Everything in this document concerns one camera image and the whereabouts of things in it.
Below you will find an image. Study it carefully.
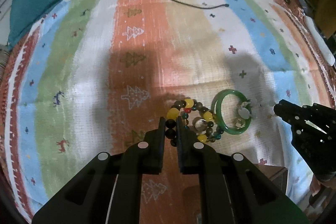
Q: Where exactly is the white jade pendant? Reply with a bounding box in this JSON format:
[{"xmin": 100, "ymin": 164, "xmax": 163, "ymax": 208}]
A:
[{"xmin": 238, "ymin": 101, "xmax": 252, "ymax": 119}]

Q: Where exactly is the yellow and dark bead bracelet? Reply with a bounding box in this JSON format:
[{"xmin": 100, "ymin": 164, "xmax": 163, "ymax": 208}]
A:
[{"xmin": 165, "ymin": 98, "xmax": 224, "ymax": 147}]

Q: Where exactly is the striped colourful bed cloth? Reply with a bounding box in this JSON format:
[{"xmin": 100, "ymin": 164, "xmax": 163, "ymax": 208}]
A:
[{"xmin": 1, "ymin": 0, "xmax": 335, "ymax": 222}]

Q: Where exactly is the green jade bangle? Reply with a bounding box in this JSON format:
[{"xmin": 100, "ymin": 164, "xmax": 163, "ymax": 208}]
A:
[{"xmin": 211, "ymin": 89, "xmax": 252, "ymax": 138}]

